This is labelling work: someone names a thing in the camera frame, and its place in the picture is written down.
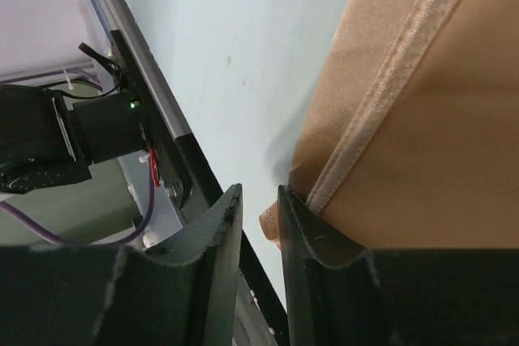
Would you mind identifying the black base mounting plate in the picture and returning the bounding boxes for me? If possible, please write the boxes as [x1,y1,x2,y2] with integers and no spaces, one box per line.
[126,75,290,345]

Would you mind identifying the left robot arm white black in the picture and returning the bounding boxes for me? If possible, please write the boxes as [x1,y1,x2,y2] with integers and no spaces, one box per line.
[1,85,146,194]

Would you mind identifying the aluminium cross rail front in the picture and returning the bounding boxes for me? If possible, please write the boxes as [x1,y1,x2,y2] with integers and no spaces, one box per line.
[90,0,192,139]

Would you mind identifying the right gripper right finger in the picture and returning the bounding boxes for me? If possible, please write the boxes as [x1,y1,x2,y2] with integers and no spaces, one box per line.
[278,186,518,345]

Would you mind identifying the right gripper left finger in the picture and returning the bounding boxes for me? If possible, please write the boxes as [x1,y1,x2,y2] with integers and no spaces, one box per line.
[1,184,242,345]

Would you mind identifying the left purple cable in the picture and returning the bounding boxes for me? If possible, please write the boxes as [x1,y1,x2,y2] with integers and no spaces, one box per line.
[0,66,157,246]

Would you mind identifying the peach satin napkin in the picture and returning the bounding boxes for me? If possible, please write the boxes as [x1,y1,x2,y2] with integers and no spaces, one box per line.
[258,0,519,254]

